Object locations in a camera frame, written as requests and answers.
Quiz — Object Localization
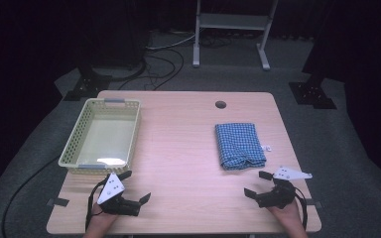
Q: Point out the dark tape strip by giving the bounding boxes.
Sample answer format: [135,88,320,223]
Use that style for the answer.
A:
[47,197,70,208]
[305,198,323,209]

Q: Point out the white metal stand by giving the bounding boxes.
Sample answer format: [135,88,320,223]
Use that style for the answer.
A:
[192,0,279,71]

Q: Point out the black floor cable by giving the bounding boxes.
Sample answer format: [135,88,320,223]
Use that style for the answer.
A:
[1,155,63,238]

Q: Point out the black looped floor cables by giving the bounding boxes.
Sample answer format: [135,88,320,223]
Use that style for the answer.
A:
[117,49,186,91]

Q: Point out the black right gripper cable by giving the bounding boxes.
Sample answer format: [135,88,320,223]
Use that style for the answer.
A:
[293,186,309,230]

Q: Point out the person's right hand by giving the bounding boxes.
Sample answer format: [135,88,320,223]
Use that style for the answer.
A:
[267,199,302,224]

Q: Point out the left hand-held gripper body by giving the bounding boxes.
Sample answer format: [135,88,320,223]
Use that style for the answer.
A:
[96,172,143,217]

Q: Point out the white floor cable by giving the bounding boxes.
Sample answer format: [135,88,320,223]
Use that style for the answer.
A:
[146,34,196,52]

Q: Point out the black stand base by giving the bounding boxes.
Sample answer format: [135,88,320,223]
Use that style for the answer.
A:
[288,72,338,110]
[63,65,113,102]

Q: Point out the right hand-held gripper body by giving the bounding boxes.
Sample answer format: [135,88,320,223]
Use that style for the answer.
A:
[256,167,313,209]

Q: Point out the person's left hand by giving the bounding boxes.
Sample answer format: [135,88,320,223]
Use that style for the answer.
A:
[90,202,120,227]

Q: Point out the pale yellow plastic basket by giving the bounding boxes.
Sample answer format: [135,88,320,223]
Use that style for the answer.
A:
[58,97,142,176]

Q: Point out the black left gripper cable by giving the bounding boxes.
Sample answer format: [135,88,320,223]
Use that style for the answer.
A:
[84,181,106,232]

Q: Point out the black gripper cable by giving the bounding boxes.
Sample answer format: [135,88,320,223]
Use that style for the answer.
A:
[84,181,106,232]
[293,186,309,230]

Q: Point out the folded blue checked cloth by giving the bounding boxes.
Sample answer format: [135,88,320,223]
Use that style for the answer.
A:
[214,122,268,172]

